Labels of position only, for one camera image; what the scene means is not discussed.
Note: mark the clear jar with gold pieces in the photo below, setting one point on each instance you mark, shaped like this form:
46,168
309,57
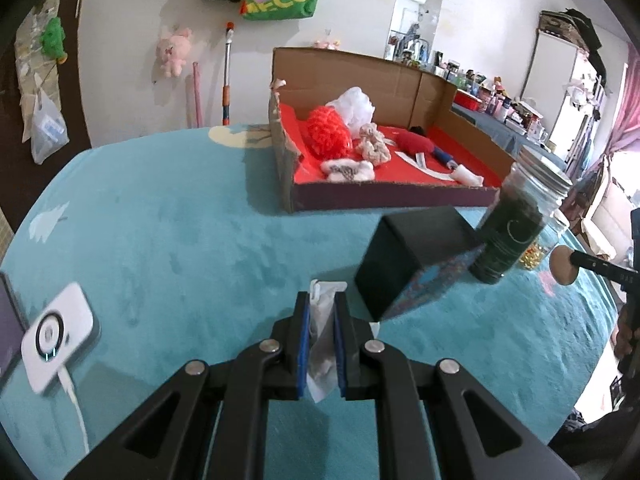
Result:
542,249

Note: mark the white plastic bag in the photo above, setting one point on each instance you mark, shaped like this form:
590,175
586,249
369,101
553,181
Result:
47,125

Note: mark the person's right hand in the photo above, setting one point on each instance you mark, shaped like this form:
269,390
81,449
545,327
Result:
624,342

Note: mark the brown door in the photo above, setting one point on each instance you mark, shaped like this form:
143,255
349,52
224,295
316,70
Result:
15,160

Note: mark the cardboard box with red bottom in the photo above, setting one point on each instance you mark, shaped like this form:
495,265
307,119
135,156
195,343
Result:
350,75

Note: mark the wall mirror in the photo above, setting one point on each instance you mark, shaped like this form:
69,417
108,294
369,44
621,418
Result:
417,10

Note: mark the pink rolled tube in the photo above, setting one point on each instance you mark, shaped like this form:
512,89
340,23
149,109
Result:
196,95

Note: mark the red plastic box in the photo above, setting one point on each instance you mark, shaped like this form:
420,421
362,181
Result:
470,100

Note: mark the white power bank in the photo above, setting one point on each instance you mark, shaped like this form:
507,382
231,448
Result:
57,335

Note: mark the red crochet scrubber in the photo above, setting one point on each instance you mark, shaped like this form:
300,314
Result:
327,132

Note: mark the row of bottles and toiletries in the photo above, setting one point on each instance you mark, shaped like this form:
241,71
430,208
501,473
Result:
480,87

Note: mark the beige hanging organizer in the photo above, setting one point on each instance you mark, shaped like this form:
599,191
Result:
32,45

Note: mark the glass jar with metal lid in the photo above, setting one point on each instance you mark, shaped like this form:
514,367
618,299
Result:
515,225

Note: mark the mop stick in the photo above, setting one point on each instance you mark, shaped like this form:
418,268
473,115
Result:
227,75

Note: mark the white patterned sock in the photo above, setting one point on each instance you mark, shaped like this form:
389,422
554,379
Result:
345,170

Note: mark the clear plastic packet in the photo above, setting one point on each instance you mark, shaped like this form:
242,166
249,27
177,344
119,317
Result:
322,355

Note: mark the side table with grey cloth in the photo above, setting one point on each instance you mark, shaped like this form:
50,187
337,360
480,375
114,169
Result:
495,127

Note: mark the red and blue plush toy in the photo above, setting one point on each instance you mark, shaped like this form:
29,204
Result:
425,146

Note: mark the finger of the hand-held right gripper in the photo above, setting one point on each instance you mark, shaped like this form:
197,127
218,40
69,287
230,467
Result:
595,261

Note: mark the white mesh bath pouf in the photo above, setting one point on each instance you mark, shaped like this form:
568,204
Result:
356,104

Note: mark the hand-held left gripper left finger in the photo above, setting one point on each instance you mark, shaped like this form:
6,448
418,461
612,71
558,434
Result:
301,345

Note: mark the green plush toy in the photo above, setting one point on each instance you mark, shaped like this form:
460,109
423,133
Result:
52,37

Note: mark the black pompom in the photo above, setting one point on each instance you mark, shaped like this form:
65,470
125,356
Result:
417,131

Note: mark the beige round puff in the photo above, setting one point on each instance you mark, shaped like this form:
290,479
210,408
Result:
564,265

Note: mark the black box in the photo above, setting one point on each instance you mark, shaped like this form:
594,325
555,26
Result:
420,260

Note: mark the beige scrunchie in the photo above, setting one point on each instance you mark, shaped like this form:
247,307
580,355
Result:
372,142

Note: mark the black bag on rack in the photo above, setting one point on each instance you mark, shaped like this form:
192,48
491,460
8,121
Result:
580,27

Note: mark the small pink plush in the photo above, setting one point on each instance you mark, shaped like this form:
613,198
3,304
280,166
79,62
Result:
327,44

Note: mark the pink curtain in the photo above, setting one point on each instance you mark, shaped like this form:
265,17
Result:
622,120

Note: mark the person's dark clothing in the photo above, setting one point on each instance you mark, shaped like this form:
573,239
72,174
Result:
600,435

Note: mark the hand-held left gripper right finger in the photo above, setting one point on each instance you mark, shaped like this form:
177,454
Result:
341,345

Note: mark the pink pig plush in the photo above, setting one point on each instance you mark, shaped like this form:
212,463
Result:
172,50

